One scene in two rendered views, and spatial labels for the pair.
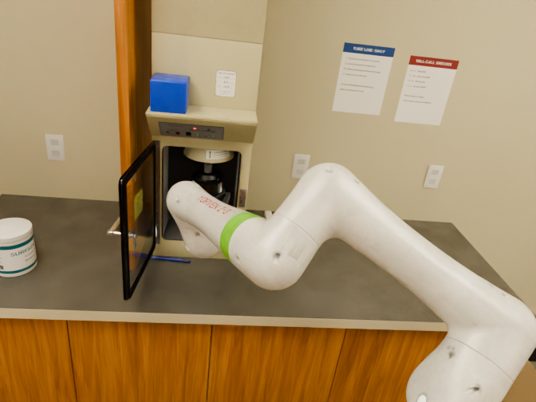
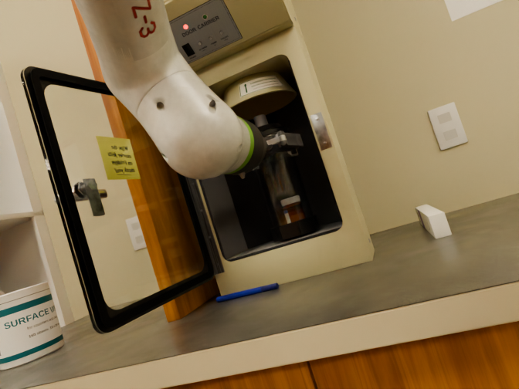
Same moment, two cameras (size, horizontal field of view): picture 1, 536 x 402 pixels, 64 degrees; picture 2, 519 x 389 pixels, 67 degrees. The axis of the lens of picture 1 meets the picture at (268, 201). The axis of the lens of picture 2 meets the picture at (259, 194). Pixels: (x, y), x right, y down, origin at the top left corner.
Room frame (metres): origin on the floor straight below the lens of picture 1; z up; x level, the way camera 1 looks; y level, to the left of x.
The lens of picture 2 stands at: (0.60, -0.10, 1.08)
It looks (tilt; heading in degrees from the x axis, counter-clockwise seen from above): 3 degrees up; 26
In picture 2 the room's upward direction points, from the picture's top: 18 degrees counter-clockwise
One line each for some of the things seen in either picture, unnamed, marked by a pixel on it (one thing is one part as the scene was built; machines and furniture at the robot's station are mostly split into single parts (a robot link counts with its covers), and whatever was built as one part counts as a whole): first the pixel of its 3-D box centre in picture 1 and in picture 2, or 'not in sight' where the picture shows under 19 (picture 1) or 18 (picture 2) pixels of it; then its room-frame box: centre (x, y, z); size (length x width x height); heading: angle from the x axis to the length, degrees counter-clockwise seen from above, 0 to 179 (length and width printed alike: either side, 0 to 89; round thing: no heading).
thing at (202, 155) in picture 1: (209, 146); (256, 96); (1.41, 0.23, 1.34); 0.18 x 0.18 x 0.05
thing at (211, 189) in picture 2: (202, 182); (270, 162); (1.43, 0.25, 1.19); 0.26 x 0.24 x 0.35; 98
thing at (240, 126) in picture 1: (202, 127); (201, 26); (1.25, 0.22, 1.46); 0.32 x 0.12 x 0.10; 98
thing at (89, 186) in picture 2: (132, 240); (91, 197); (1.01, 0.36, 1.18); 0.02 x 0.02 x 0.06; 1
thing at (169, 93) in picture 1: (170, 92); not in sight; (1.24, 0.32, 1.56); 0.10 x 0.10 x 0.09; 8
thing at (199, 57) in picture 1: (203, 147); (253, 108); (1.43, 0.25, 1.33); 0.32 x 0.25 x 0.77; 98
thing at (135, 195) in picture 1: (139, 218); (134, 191); (1.12, 0.38, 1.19); 0.30 x 0.01 x 0.40; 1
